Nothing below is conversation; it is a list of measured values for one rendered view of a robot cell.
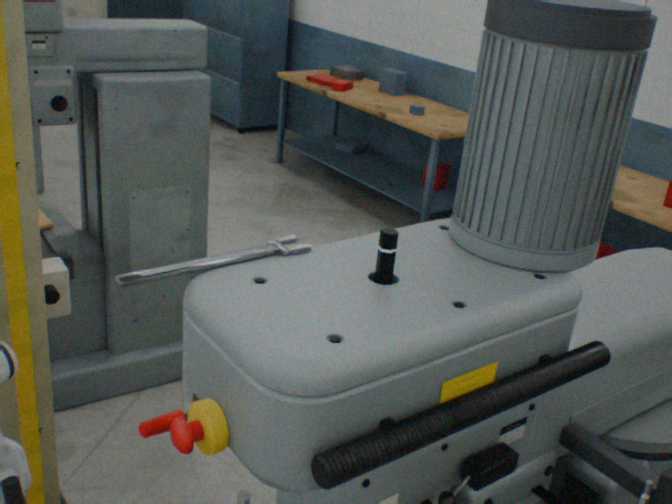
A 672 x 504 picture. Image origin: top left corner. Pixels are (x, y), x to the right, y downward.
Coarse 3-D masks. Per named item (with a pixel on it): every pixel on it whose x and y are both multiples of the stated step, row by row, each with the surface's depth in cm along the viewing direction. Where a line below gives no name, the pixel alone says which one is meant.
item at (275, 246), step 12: (276, 240) 95; (288, 240) 95; (228, 252) 90; (240, 252) 90; (252, 252) 91; (264, 252) 91; (276, 252) 92; (288, 252) 92; (300, 252) 93; (180, 264) 86; (192, 264) 86; (204, 264) 86; (216, 264) 87; (228, 264) 88; (120, 276) 82; (132, 276) 82; (144, 276) 82; (156, 276) 83; (168, 276) 84
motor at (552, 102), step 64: (512, 0) 87; (576, 0) 90; (512, 64) 88; (576, 64) 84; (640, 64) 88; (512, 128) 90; (576, 128) 87; (512, 192) 92; (576, 192) 91; (512, 256) 94; (576, 256) 95
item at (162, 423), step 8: (160, 416) 90; (168, 416) 90; (176, 416) 90; (184, 416) 91; (144, 424) 89; (152, 424) 89; (160, 424) 89; (168, 424) 90; (144, 432) 88; (152, 432) 89; (160, 432) 89
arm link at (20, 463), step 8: (8, 440) 146; (0, 448) 143; (8, 448) 145; (16, 448) 146; (0, 456) 150; (8, 456) 145; (16, 456) 146; (24, 456) 148; (0, 464) 151; (8, 464) 149; (16, 464) 147; (24, 464) 148; (24, 472) 148; (24, 480) 148; (24, 488) 149
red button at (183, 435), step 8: (176, 424) 79; (184, 424) 78; (192, 424) 80; (200, 424) 80; (176, 432) 78; (184, 432) 78; (192, 432) 79; (200, 432) 80; (176, 440) 79; (184, 440) 78; (192, 440) 78; (176, 448) 79; (184, 448) 78; (192, 448) 78
